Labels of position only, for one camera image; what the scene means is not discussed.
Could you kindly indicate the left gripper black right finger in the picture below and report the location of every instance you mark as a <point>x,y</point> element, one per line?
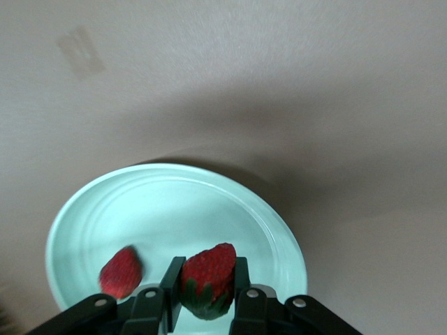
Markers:
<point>255,314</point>

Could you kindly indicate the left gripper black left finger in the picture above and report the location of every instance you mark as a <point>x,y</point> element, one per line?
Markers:
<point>139,314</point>

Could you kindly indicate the small rectangular tape patch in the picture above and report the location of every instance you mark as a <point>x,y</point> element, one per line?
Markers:
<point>80,52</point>

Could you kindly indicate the red strawberry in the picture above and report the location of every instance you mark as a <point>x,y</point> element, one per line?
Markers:
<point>209,268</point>
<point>120,272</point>

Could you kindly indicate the brown table cover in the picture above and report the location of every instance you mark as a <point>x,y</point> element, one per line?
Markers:
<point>244,70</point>

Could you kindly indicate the pale green round plate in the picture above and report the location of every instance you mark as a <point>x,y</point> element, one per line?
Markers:
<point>174,216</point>

